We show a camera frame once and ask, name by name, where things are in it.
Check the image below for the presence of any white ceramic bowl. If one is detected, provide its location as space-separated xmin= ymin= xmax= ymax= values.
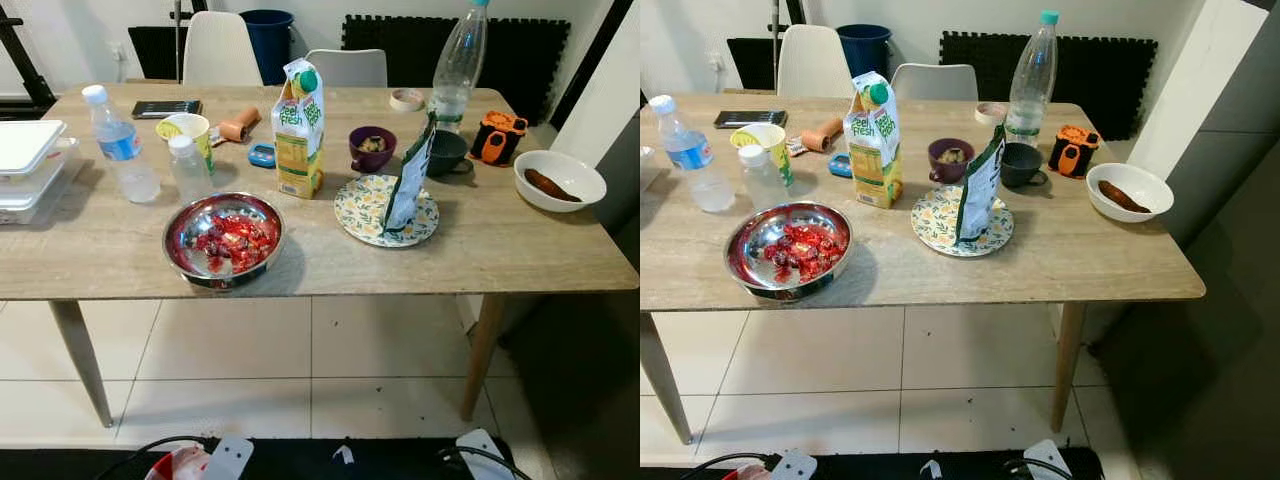
xmin=1086 ymin=162 xmax=1176 ymax=224
xmin=513 ymin=150 xmax=608 ymax=213

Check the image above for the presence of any water bottle blue label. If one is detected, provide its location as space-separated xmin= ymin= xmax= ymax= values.
xmin=648 ymin=95 xmax=736 ymax=214
xmin=82 ymin=84 xmax=162 ymax=205

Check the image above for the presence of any steel bowl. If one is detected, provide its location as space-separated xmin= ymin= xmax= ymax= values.
xmin=724 ymin=201 xmax=854 ymax=302
xmin=162 ymin=192 xmax=286 ymax=292

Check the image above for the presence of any brown sausage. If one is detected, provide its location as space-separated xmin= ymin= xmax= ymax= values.
xmin=525 ymin=168 xmax=581 ymax=203
xmin=1097 ymin=179 xmax=1153 ymax=214

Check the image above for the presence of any small clear plastic bottle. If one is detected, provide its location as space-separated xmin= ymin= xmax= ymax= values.
xmin=738 ymin=145 xmax=788 ymax=213
xmin=167 ymin=135 xmax=214 ymax=205

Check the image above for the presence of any light wooden dining table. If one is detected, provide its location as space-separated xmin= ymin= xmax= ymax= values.
xmin=0 ymin=83 xmax=640 ymax=429
xmin=640 ymin=93 xmax=1207 ymax=446

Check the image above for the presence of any red candy pile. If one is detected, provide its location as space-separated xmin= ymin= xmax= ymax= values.
xmin=762 ymin=222 xmax=846 ymax=283
xmin=192 ymin=212 xmax=279 ymax=274

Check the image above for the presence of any black smartphone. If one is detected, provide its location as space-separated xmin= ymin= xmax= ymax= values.
xmin=132 ymin=99 xmax=203 ymax=120
xmin=713 ymin=110 xmax=788 ymax=130

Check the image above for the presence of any yellow paper cup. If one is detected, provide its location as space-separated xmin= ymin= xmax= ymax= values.
xmin=155 ymin=113 xmax=216 ymax=176
xmin=729 ymin=123 xmax=794 ymax=188

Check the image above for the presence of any orange black device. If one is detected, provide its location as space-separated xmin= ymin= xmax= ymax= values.
xmin=1047 ymin=124 xmax=1102 ymax=179
xmin=472 ymin=110 xmax=529 ymax=167

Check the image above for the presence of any dark green cup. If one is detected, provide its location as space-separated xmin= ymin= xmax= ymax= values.
xmin=428 ymin=130 xmax=473 ymax=179
xmin=1000 ymin=142 xmax=1048 ymax=189

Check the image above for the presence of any orange wooden grinder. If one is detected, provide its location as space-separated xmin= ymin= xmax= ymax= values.
xmin=218 ymin=106 xmax=262 ymax=143
xmin=799 ymin=117 xmax=845 ymax=154

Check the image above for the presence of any black foam tile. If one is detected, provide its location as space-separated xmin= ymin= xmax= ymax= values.
xmin=727 ymin=37 xmax=783 ymax=93
xmin=128 ymin=26 xmax=189 ymax=81

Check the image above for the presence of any green snack bag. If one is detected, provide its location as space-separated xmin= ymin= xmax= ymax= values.
xmin=383 ymin=112 xmax=439 ymax=238
xmin=953 ymin=124 xmax=1007 ymax=246

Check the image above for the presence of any grey barbell bar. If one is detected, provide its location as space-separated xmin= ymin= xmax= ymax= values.
xmin=770 ymin=0 xmax=786 ymax=93
xmin=172 ymin=0 xmax=191 ymax=83

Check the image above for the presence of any yellow juice carton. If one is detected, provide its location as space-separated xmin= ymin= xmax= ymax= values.
xmin=272 ymin=58 xmax=326 ymax=200
xmin=843 ymin=71 xmax=904 ymax=210

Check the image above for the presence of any large clear bottle teal cap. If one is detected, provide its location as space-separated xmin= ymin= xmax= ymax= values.
xmin=430 ymin=0 xmax=490 ymax=133
xmin=1003 ymin=10 xmax=1061 ymax=148

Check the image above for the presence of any white shell chair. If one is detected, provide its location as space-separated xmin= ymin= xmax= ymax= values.
xmin=776 ymin=24 xmax=856 ymax=99
xmin=181 ymin=11 xmax=264 ymax=87

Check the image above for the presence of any maroon cup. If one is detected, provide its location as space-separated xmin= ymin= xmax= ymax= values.
xmin=926 ymin=138 xmax=976 ymax=185
xmin=348 ymin=126 xmax=398 ymax=174

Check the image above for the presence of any floral plate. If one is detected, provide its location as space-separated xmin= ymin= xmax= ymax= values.
xmin=910 ymin=184 xmax=1015 ymax=258
xmin=334 ymin=174 xmax=440 ymax=249

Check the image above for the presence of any blue bin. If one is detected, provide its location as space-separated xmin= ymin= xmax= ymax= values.
xmin=836 ymin=24 xmax=894 ymax=81
xmin=238 ymin=9 xmax=296 ymax=86

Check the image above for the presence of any grey shell chair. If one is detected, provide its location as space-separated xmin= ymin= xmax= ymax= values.
xmin=890 ymin=63 xmax=980 ymax=104
xmin=305 ymin=48 xmax=389 ymax=89

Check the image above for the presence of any black foam wall mat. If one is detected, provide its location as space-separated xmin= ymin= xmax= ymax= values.
xmin=938 ymin=31 xmax=1159 ymax=141
xmin=341 ymin=14 xmax=572 ymax=126

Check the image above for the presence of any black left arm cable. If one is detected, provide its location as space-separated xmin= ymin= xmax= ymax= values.
xmin=95 ymin=435 xmax=216 ymax=480
xmin=680 ymin=452 xmax=781 ymax=480

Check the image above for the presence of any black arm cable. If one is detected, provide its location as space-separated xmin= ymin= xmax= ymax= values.
xmin=95 ymin=435 xmax=216 ymax=480
xmin=1000 ymin=457 xmax=1076 ymax=480
xmin=437 ymin=445 xmax=516 ymax=480
xmin=680 ymin=452 xmax=781 ymax=480

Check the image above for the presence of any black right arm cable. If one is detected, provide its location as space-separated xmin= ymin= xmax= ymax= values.
xmin=437 ymin=445 xmax=516 ymax=480
xmin=1000 ymin=457 xmax=1076 ymax=480

